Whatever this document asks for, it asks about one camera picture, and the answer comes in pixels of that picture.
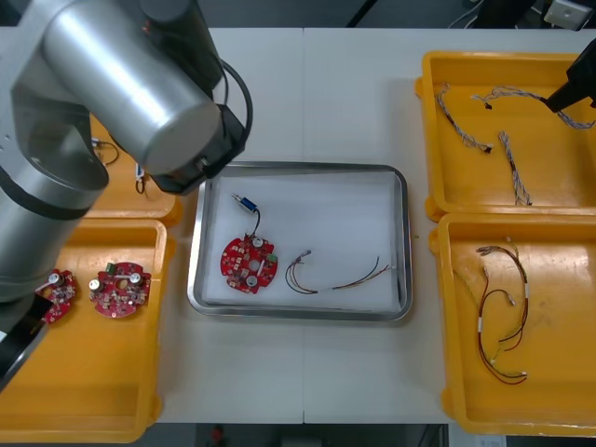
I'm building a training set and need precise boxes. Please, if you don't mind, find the round red circuit board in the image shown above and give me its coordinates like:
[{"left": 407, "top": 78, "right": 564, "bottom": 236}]
[
  {"left": 220, "top": 235, "right": 280, "bottom": 295},
  {"left": 88, "top": 261, "right": 154, "bottom": 321},
  {"left": 35, "top": 268, "right": 78, "bottom": 325}
]

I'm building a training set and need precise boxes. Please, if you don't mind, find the white cable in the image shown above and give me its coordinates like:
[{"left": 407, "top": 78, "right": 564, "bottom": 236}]
[{"left": 445, "top": 0, "right": 483, "bottom": 30}]

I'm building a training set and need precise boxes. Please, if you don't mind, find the white box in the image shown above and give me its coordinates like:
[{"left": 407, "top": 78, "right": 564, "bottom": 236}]
[{"left": 543, "top": 0, "right": 586, "bottom": 30}]

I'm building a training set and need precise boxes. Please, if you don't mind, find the small metal solenoid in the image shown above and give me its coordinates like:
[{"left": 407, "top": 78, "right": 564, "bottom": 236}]
[{"left": 91, "top": 138, "right": 120, "bottom": 166}]

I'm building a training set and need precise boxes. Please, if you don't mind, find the yellow-orange plastic bin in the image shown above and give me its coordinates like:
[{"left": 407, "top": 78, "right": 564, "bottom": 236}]
[
  {"left": 81, "top": 114, "right": 183, "bottom": 229},
  {"left": 427, "top": 212, "right": 596, "bottom": 437},
  {"left": 413, "top": 49, "right": 596, "bottom": 223},
  {"left": 0, "top": 218, "right": 177, "bottom": 444}
]

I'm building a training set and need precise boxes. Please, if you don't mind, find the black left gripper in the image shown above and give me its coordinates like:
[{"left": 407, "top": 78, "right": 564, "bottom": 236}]
[{"left": 152, "top": 104, "right": 248, "bottom": 196}]

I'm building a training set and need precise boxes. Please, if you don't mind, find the blue-white twisted wire harness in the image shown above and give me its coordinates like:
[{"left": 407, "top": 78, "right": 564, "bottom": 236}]
[
  {"left": 434, "top": 82, "right": 494, "bottom": 156},
  {"left": 470, "top": 86, "right": 596, "bottom": 129},
  {"left": 497, "top": 130, "right": 534, "bottom": 207}
]

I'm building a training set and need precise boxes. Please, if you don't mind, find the red black wire harness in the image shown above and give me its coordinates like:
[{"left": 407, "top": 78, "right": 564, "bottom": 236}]
[
  {"left": 476, "top": 288, "right": 530, "bottom": 386},
  {"left": 475, "top": 237, "right": 532, "bottom": 358}
]

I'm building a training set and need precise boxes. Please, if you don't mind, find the metal solenoid with blue label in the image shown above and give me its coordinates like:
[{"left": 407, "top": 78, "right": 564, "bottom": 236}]
[{"left": 231, "top": 192, "right": 263, "bottom": 239}]

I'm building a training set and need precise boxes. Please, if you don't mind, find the metal solenoid with white label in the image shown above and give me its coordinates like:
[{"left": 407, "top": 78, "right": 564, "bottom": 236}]
[{"left": 133, "top": 161, "right": 153, "bottom": 199}]

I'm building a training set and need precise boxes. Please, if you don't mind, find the thin multicolour wire harness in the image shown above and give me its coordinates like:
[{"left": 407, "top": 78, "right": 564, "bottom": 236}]
[{"left": 284, "top": 250, "right": 397, "bottom": 296}]

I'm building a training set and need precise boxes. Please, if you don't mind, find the steel tray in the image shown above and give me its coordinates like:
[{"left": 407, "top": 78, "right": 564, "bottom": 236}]
[{"left": 186, "top": 161, "right": 414, "bottom": 323}]

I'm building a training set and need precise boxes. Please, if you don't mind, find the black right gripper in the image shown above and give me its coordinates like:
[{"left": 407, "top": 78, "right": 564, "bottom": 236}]
[{"left": 544, "top": 39, "right": 596, "bottom": 115}]

